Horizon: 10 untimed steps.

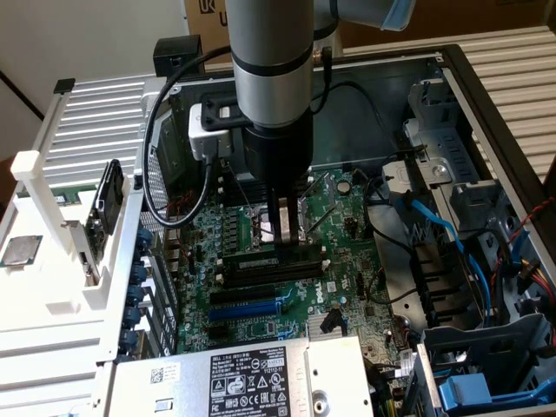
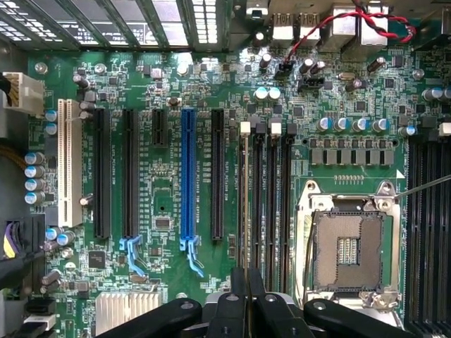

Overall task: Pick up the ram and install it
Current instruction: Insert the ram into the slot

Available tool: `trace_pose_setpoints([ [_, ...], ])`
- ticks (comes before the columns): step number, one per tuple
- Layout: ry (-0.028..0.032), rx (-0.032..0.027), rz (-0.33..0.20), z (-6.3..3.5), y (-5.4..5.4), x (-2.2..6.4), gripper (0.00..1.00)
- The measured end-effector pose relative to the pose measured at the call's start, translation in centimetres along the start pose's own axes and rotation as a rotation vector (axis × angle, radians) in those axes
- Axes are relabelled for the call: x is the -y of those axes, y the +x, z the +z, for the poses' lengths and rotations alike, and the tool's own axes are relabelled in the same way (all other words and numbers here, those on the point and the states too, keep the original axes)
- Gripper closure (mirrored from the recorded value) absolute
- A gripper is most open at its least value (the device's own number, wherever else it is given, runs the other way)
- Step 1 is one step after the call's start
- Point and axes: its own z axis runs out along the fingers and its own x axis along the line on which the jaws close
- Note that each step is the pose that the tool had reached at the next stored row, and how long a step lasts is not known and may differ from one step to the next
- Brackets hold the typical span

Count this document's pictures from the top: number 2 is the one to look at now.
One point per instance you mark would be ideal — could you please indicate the black slot with blue clip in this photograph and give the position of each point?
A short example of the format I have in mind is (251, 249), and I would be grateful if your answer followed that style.
(130, 176)

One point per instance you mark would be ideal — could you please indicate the cpu socket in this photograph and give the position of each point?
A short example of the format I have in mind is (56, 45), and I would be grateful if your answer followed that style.
(347, 246)

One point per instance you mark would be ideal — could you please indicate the black and grey pc case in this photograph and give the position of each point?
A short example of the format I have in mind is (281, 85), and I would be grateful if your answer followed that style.
(236, 31)

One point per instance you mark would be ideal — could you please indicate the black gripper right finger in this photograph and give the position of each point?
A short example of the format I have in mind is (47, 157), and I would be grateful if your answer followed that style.
(275, 317)

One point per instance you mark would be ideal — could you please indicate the black ram slot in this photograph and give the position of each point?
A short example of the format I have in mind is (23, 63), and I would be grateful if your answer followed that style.
(430, 229)
(444, 229)
(241, 197)
(414, 229)
(259, 197)
(287, 197)
(273, 197)

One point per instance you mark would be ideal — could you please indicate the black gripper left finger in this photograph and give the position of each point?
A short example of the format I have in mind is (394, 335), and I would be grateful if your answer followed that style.
(225, 317)

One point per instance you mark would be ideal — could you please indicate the short black expansion slot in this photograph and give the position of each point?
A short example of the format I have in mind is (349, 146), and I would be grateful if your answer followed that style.
(159, 128)

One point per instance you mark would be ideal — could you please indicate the silver finned heat sink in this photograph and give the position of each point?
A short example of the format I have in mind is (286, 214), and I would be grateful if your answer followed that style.
(123, 311)

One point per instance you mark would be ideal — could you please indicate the blue expansion slot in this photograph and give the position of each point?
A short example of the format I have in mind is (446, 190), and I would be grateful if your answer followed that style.
(188, 176)

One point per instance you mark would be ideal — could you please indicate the thin metal locking lever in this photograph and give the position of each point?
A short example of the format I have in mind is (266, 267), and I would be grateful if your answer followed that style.
(423, 186)
(308, 253)

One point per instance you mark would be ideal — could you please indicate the white expansion slot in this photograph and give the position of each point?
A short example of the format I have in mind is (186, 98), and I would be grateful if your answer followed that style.
(69, 162)

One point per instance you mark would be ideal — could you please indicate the small black plug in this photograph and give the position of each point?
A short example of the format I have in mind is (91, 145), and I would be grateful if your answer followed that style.
(40, 307)

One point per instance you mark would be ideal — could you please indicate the green motherboard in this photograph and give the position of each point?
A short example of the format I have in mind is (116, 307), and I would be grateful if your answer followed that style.
(211, 88)

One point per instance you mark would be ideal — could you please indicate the white labelled plug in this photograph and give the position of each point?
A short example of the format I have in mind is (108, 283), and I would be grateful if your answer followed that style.
(38, 325)

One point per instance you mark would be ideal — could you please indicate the white power connector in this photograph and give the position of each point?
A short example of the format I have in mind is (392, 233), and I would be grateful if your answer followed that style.
(24, 93)

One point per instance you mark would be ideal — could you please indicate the long black expansion slot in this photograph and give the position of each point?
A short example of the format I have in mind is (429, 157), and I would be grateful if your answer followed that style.
(217, 176)
(102, 176)

